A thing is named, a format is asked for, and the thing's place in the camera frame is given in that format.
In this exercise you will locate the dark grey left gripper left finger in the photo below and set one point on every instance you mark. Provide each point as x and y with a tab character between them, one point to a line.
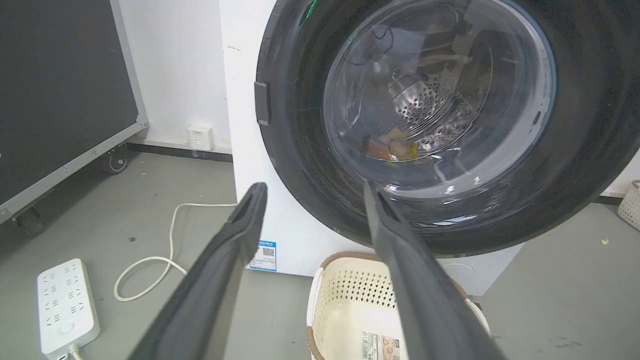
210	290

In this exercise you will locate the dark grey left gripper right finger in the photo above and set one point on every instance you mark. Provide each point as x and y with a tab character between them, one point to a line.
425	300

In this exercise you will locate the white washing machine body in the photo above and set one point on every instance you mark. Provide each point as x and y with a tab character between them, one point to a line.
290	220

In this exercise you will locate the white front-load washing machine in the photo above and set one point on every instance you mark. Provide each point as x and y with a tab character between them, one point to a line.
500	200

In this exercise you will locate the blue energy label sticker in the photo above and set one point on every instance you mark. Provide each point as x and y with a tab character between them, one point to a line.
263	256

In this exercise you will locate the cream perforated laundry basket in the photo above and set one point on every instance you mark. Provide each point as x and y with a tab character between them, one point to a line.
350	315

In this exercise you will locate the white power strip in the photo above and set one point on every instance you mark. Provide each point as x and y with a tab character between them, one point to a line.
66	306

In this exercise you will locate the colourful clothes inside drum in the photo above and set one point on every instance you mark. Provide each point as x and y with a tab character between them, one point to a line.
391	147

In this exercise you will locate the black caster wheel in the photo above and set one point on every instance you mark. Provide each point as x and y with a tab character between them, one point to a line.
29	219
115	161

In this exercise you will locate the white woven basket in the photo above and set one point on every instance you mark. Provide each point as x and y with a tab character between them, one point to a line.
631	206

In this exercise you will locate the black wheeled flight case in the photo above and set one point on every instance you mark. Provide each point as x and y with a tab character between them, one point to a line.
60	90

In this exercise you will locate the white wall socket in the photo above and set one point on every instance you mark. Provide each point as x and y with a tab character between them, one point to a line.
200	137

